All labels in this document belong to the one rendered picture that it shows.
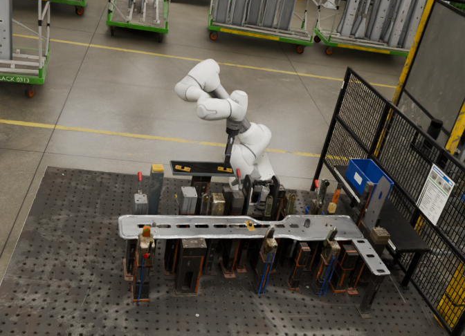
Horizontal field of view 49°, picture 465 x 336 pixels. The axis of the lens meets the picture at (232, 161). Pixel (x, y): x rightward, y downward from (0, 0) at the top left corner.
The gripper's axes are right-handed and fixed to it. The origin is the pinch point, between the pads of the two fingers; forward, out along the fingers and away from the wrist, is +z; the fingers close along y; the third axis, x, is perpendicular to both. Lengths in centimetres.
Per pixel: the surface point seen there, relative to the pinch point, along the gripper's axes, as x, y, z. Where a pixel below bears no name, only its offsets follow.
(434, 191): 118, 11, -8
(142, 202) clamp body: -42, 32, 18
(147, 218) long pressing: -37, 37, 24
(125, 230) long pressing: -46, 50, 24
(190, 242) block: -13, 55, 21
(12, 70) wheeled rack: -240, -288, 95
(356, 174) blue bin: 87, -31, 13
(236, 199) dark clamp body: 9.0, 15.0, 17.1
